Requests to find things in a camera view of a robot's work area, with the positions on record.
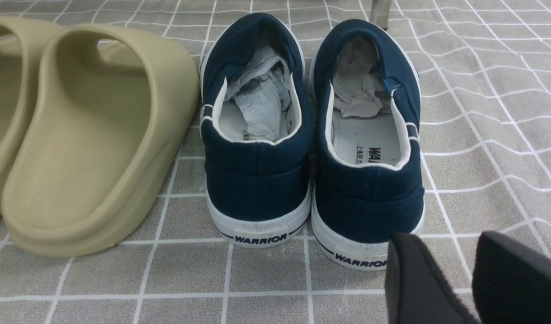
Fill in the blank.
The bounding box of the olive slipper left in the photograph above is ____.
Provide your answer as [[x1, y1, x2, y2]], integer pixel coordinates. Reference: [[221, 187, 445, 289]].
[[0, 16, 61, 214]]

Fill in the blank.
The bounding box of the navy slip-on shoe right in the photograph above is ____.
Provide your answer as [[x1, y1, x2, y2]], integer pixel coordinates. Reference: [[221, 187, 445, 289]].
[[309, 19, 425, 271]]

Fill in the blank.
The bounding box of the navy slip-on shoe left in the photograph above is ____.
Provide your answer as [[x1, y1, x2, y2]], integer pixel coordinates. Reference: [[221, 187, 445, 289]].
[[199, 13, 313, 248]]

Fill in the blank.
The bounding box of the olive slipper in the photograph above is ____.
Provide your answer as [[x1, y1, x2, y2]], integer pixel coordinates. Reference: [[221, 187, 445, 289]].
[[1, 24, 200, 257], [0, 16, 61, 214]]

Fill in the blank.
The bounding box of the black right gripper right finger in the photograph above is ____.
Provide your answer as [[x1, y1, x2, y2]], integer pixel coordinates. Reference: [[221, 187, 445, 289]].
[[472, 230, 551, 324]]

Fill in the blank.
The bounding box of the metal shoe rack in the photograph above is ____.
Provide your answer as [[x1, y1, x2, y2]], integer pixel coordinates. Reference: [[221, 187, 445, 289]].
[[369, 0, 392, 31]]

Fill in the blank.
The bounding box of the olive slipper right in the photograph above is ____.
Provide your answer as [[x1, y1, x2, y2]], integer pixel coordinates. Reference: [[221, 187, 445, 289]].
[[1, 24, 200, 257]]

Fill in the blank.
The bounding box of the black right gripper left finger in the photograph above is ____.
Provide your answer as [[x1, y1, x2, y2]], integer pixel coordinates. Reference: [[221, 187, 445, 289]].
[[385, 233, 479, 324]]

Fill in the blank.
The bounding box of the navy slip-on shoe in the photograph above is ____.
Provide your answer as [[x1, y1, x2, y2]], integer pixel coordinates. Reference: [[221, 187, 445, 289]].
[[309, 19, 425, 271], [199, 13, 313, 248]]

